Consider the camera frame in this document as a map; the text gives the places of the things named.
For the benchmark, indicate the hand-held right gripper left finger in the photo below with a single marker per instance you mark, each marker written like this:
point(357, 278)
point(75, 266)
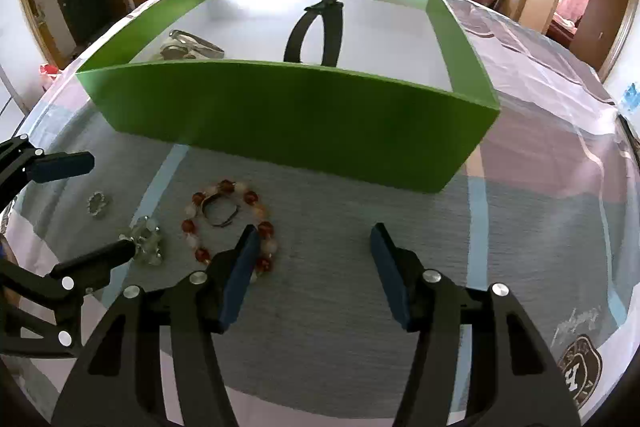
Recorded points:
point(240, 277)

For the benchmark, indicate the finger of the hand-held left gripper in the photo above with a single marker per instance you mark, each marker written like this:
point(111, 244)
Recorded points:
point(60, 167)
point(95, 262)

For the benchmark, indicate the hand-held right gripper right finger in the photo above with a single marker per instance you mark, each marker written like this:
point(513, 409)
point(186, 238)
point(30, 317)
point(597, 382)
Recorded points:
point(392, 277)

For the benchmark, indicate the green cardboard box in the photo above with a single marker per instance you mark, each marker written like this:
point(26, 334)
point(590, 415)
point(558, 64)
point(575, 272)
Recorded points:
point(300, 122)

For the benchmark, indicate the thin dark bangle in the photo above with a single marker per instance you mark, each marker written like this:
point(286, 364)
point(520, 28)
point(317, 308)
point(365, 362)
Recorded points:
point(235, 210)

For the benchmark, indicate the red plastic bag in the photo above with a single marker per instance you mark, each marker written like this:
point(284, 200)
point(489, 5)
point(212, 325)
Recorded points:
point(50, 71)

